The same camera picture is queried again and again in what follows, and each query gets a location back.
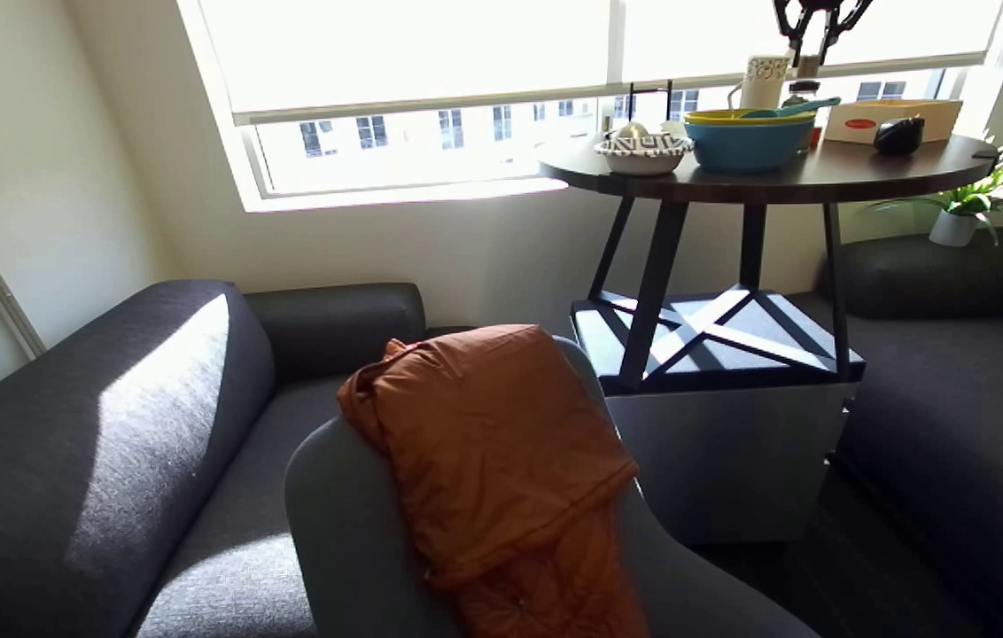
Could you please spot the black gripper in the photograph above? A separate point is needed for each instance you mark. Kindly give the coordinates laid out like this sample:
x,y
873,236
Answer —
x,y
818,6

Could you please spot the small light box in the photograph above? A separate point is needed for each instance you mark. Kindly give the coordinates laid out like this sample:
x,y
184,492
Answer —
x,y
804,70

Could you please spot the salt shaker with dark cap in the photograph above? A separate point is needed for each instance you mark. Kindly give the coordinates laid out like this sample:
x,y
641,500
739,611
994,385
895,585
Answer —
x,y
804,89

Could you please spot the white box with red print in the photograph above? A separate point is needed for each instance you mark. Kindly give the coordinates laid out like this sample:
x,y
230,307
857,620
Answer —
x,y
854,122

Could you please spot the white mug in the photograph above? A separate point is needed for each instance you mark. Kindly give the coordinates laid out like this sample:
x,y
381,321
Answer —
x,y
763,83

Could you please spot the teal spoon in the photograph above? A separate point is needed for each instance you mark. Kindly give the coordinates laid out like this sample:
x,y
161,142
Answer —
x,y
808,105

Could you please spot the white roller blind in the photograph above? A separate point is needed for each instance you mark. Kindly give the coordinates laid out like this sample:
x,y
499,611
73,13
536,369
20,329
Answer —
x,y
699,30
406,53

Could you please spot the small black rounded object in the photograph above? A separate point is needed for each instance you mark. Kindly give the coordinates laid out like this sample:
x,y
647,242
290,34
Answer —
x,y
896,136

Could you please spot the blue bowl with yellow rim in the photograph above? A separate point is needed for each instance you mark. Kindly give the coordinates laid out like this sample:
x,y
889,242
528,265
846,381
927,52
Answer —
x,y
750,142

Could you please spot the round dark wooden table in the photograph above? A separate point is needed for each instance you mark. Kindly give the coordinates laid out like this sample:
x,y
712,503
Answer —
x,y
760,182

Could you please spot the black metal stand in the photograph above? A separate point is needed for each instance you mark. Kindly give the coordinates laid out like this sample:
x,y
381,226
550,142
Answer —
x,y
648,99

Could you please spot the small wicker basket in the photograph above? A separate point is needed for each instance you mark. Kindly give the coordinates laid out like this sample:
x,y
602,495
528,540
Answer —
x,y
639,145

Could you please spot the green potted plant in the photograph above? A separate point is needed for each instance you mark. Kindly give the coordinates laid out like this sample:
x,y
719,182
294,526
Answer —
x,y
998,188

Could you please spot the dark grey fabric sofa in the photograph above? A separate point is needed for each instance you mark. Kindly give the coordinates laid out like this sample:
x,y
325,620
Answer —
x,y
962,412
24,472

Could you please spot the orange jacket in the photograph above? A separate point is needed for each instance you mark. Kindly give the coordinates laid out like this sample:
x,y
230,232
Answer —
x,y
485,449

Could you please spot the grey shell chair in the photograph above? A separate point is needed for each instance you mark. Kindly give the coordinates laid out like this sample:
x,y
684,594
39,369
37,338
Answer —
x,y
343,544

